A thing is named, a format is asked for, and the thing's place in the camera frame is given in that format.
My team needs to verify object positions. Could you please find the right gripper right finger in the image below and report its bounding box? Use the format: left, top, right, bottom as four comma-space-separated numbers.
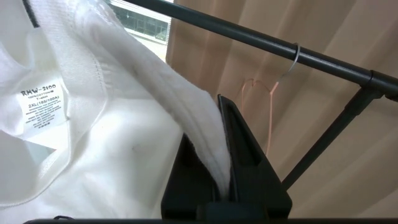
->
216, 94, 293, 220

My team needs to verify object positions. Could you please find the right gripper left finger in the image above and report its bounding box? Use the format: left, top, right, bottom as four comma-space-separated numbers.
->
160, 134, 230, 220

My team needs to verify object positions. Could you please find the white garment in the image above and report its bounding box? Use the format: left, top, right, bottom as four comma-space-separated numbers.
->
0, 0, 233, 220

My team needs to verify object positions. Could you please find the pink clothes hanger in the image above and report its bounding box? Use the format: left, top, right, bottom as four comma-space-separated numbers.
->
241, 42, 302, 158

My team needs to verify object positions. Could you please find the black clothes rack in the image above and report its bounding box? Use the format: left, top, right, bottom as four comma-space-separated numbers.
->
123, 0, 398, 191

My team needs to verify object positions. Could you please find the beige curtain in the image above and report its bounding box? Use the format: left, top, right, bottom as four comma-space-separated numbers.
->
165, 0, 398, 218

